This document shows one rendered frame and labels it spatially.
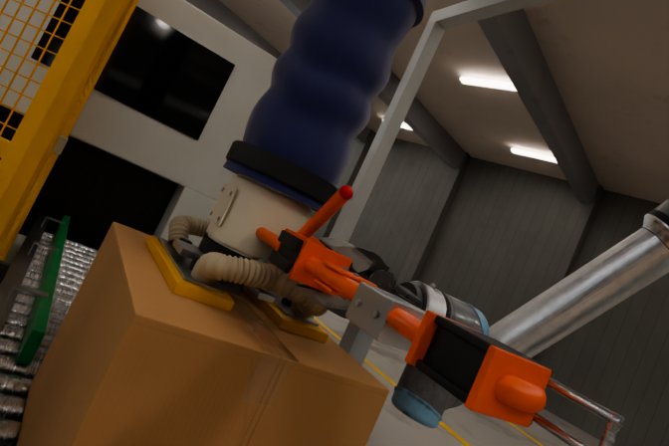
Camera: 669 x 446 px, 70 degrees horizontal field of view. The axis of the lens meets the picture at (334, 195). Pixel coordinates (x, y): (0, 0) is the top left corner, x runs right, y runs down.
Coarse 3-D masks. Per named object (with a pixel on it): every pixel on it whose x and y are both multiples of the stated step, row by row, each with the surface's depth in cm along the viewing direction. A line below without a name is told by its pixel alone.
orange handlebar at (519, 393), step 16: (272, 240) 78; (320, 272) 62; (336, 272) 60; (336, 288) 58; (352, 288) 55; (400, 320) 47; (416, 320) 46; (496, 384) 36; (512, 384) 36; (528, 384) 36; (512, 400) 36; (528, 400) 36; (544, 400) 37
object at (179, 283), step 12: (156, 240) 98; (156, 252) 89; (168, 252) 88; (168, 264) 81; (180, 264) 82; (192, 264) 81; (168, 276) 76; (180, 276) 76; (180, 288) 72; (192, 288) 73; (204, 288) 75; (216, 288) 77; (204, 300) 74; (216, 300) 74; (228, 300) 76
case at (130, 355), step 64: (128, 256) 81; (64, 320) 105; (128, 320) 57; (192, 320) 63; (256, 320) 78; (64, 384) 73; (128, 384) 56; (192, 384) 59; (256, 384) 63; (320, 384) 68
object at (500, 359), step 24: (432, 312) 43; (432, 336) 43; (456, 336) 41; (480, 336) 39; (408, 360) 42; (432, 360) 42; (456, 360) 40; (480, 360) 38; (504, 360) 36; (528, 360) 38; (456, 384) 38; (480, 384) 36; (480, 408) 36; (504, 408) 37
